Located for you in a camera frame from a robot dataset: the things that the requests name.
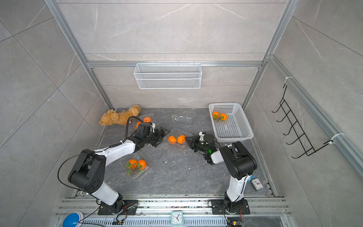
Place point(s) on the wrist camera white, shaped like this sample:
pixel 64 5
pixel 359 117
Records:
pixel 153 127
pixel 201 135

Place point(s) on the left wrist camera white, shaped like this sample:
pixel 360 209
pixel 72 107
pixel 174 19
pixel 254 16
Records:
pixel 153 127

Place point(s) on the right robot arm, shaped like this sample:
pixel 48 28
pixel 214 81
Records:
pixel 239 161

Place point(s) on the blue round button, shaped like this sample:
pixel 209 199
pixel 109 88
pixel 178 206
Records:
pixel 73 220

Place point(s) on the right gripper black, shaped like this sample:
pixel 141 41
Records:
pixel 194 143

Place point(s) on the orange in far container right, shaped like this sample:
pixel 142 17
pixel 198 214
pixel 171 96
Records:
pixel 147 120

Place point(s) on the black wall hook rack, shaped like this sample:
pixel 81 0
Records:
pixel 296 129

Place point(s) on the leafy twin oranges container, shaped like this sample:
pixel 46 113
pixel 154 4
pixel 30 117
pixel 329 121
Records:
pixel 135 167
pixel 219 116

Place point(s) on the orange in middle container lower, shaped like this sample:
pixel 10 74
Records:
pixel 172 140

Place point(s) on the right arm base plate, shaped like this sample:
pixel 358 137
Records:
pixel 226 207

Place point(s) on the small white clock front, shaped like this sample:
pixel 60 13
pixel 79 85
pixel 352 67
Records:
pixel 177 218

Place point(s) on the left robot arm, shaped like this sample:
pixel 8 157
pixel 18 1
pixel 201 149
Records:
pixel 88 172

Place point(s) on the white plastic basket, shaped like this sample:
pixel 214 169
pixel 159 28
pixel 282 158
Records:
pixel 236 126

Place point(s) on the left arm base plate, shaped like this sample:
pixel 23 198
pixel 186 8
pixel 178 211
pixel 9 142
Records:
pixel 128 207

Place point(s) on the brown teddy bear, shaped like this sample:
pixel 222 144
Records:
pixel 111 117

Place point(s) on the white wire wall basket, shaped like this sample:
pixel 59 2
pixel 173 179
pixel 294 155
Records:
pixel 168 75

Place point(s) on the small white square clock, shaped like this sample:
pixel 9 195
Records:
pixel 257 184

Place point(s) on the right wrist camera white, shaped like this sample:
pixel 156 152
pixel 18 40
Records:
pixel 201 135

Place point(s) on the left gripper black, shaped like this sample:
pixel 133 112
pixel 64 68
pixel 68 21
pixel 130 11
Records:
pixel 161 136

